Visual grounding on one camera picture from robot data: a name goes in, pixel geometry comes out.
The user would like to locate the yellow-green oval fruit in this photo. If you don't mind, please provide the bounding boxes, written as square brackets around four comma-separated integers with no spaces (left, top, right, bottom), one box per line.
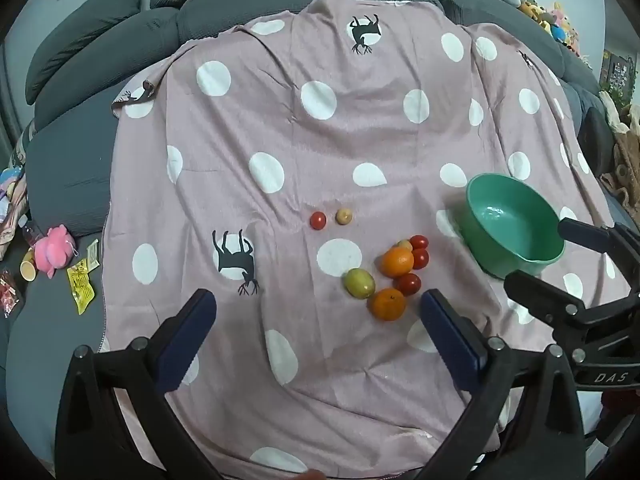
[342,268,376,300]

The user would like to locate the red snack packet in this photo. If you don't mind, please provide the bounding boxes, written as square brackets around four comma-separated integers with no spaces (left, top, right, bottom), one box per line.
[0,270,24,319]

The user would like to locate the yellow snack packet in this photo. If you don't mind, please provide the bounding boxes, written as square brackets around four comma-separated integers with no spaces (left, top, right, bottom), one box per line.
[66,259,97,316]

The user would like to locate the yellow cup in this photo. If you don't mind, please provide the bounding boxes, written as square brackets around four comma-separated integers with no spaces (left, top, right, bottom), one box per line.
[20,249,39,284]

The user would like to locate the wall photo board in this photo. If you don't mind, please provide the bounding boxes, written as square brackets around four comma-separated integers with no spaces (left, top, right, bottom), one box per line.
[602,50,634,94]

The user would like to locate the pink plush toy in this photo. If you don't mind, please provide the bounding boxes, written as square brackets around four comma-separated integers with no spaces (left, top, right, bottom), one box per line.
[32,224,79,280]

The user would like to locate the grey sofa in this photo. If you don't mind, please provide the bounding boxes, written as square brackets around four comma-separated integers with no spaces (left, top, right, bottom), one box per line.
[0,0,626,480]

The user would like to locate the green plastic bowl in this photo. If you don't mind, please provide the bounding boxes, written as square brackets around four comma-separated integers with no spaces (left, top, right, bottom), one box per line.
[459,173,567,281]

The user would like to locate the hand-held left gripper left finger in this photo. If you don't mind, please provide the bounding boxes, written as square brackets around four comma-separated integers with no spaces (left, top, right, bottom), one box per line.
[54,288,223,480]

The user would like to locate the pastel printed bag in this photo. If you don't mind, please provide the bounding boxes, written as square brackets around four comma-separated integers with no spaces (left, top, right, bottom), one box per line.
[0,166,28,261]

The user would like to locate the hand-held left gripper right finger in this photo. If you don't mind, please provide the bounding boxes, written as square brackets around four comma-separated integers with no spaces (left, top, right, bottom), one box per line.
[415,289,586,480]

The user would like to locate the pink polka dot deer blanket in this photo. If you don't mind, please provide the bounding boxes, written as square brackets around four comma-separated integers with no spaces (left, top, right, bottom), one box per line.
[100,0,633,478]

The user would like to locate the pile of colourful plush toys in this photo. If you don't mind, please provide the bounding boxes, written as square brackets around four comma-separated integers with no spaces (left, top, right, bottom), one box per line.
[517,0,585,57]

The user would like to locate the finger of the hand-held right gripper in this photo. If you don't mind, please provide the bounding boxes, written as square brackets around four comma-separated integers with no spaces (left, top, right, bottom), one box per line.
[504,270,601,333]
[557,217,640,281]

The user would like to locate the orange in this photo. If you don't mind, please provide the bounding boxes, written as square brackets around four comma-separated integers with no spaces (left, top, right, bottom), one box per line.
[377,248,416,278]
[368,288,407,323]

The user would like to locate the brown plush toy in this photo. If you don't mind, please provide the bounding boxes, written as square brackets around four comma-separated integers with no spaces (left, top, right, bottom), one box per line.
[597,90,640,207]

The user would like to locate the black cushion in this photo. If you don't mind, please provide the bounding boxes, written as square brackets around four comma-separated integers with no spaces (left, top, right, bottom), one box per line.
[581,107,619,172]

